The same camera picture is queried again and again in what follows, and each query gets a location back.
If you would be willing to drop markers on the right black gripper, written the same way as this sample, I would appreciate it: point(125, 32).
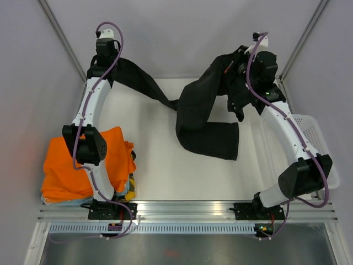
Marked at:
point(239, 59)

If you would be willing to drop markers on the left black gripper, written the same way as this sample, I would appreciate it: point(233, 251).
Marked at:
point(116, 52)

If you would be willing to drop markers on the black trousers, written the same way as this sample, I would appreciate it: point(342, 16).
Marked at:
point(193, 129)

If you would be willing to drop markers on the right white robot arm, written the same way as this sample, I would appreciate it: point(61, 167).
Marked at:
point(307, 170)

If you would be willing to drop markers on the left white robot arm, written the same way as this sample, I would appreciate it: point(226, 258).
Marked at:
point(85, 143)

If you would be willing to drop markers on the white perforated plastic basket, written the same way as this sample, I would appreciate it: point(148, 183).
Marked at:
point(312, 132)

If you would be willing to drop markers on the orange folded garment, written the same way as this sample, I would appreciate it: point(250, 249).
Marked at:
point(63, 182)

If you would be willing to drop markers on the yellow black patterned garment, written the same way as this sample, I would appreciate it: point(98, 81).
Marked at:
point(131, 185)

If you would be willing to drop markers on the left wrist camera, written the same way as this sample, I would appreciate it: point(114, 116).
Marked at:
point(105, 34)

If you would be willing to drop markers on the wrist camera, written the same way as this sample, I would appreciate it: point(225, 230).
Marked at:
point(261, 43)
point(105, 34)

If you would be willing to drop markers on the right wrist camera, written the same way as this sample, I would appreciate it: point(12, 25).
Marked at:
point(261, 43)

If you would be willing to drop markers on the left aluminium frame post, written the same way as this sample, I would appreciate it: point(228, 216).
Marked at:
point(52, 20)

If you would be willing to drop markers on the aluminium frame post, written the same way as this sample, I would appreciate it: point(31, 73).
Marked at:
point(314, 19)
point(52, 20)

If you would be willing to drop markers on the right aluminium frame post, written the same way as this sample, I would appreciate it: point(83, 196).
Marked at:
point(314, 19)

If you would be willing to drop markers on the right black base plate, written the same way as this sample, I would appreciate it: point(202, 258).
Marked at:
point(248, 211)

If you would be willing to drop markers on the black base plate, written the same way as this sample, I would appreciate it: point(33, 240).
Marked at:
point(248, 211)
point(107, 211)

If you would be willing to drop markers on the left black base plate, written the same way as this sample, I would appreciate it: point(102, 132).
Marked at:
point(107, 211)

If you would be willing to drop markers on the aluminium rail beam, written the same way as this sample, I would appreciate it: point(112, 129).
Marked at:
point(190, 211)

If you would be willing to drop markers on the white slotted cable duct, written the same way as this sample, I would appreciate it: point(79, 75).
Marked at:
point(152, 228)

